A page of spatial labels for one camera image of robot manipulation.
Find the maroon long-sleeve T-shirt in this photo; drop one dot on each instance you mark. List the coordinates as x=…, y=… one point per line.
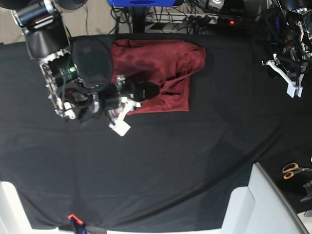
x=168, y=63

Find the blue orange clamp bottom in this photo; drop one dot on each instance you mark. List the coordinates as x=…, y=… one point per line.
x=78, y=226

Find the blue plastic bin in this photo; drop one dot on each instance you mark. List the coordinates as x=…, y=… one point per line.
x=142, y=3

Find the black table cloth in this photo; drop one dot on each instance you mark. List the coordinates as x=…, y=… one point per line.
x=172, y=172

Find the white power strip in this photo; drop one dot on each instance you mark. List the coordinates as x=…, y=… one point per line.
x=184, y=18

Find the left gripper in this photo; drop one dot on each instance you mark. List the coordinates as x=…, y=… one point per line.
x=287, y=68

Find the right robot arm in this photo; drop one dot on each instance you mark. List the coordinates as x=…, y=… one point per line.
x=78, y=72

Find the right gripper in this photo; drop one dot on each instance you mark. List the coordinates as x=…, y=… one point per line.
x=120, y=98

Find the black table leg post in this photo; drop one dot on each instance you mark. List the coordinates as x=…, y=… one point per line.
x=138, y=18

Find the yellow handled scissors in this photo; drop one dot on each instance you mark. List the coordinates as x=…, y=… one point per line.
x=292, y=169

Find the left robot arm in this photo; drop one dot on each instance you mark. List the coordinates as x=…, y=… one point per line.
x=290, y=24

